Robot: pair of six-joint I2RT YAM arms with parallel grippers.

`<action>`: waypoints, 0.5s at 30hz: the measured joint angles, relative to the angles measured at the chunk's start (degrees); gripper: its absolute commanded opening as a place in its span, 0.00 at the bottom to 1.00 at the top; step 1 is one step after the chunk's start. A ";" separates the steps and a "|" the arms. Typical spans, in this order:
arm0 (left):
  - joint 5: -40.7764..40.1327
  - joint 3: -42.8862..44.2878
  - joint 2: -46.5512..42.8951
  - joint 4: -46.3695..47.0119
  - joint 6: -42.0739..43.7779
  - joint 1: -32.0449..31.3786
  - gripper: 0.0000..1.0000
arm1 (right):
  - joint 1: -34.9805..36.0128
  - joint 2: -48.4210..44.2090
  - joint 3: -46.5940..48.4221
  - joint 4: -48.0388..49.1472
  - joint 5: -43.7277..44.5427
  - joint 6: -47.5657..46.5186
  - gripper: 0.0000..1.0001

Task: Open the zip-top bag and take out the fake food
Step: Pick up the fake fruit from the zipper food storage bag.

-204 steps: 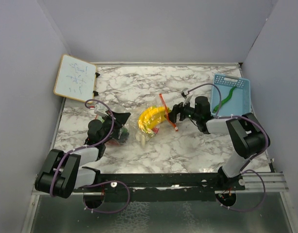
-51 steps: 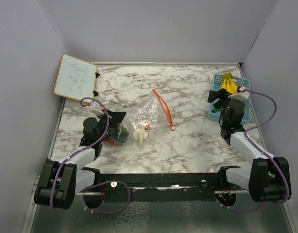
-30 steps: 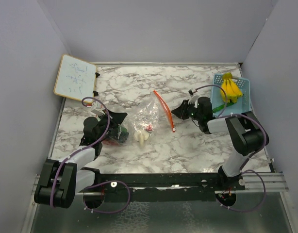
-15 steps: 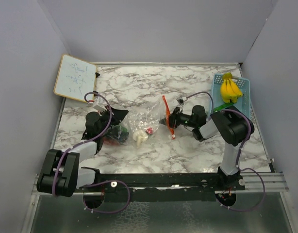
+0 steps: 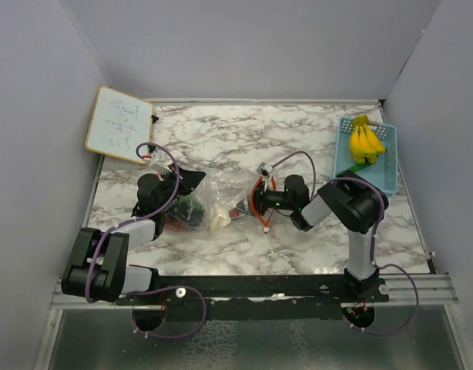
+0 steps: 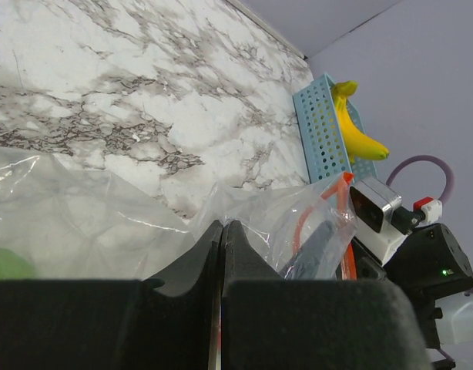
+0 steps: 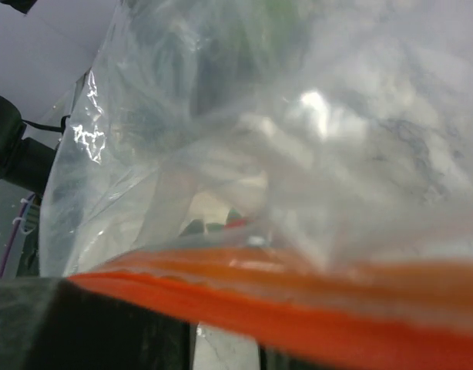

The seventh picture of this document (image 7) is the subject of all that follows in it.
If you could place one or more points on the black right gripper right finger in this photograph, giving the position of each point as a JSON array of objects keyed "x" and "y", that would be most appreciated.
[{"x": 270, "y": 359}]

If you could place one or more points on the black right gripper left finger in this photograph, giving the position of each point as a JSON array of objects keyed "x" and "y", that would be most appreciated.
[{"x": 49, "y": 323}]

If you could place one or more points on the clear zip top bag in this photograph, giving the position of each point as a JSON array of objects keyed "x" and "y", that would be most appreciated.
[{"x": 296, "y": 175}]

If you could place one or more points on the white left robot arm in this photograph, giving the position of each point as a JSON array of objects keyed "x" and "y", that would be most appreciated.
[{"x": 24, "y": 162}]

